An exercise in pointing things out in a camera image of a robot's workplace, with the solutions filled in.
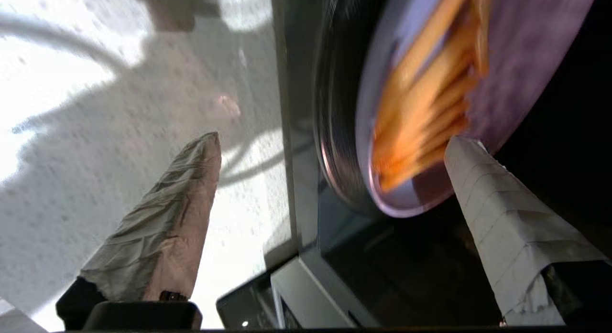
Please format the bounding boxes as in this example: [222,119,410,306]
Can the silver microwave oven body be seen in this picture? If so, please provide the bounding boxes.
[269,0,612,330]

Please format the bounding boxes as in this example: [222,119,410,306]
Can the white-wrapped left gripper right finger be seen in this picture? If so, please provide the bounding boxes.
[444,136,612,327]

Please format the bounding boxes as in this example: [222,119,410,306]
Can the purple round plate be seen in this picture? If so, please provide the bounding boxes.
[355,0,601,219]

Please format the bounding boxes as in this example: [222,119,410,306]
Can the glass microwave turntable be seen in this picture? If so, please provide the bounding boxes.
[313,0,388,214]

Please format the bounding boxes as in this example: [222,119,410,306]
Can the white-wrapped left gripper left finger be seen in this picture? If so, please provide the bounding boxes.
[78,132,222,303]

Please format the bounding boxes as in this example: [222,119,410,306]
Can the black induction cooktop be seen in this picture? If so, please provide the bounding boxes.
[216,270,287,330]

